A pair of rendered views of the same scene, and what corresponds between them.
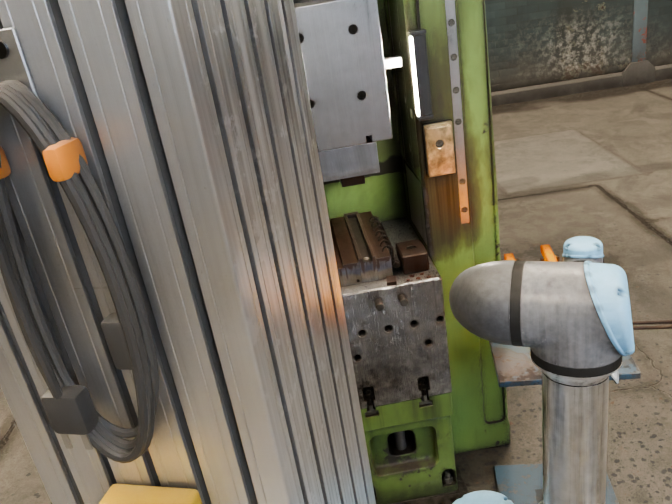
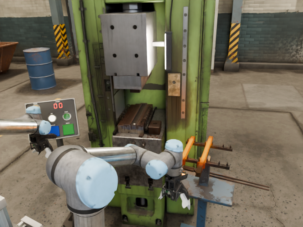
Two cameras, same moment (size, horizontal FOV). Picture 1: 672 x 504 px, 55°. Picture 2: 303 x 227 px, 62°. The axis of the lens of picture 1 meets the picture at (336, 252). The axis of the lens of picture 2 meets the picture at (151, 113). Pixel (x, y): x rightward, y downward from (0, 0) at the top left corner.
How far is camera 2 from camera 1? 63 cm
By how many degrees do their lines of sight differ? 11
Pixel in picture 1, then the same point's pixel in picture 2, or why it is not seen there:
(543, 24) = (292, 37)
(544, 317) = (60, 179)
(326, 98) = (121, 54)
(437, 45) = (177, 39)
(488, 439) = (184, 211)
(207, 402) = not seen: outside the picture
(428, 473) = (149, 218)
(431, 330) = not seen: hidden behind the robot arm
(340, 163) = (125, 82)
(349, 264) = (126, 124)
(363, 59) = (138, 40)
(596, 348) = (78, 201)
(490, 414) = not seen: hidden behind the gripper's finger
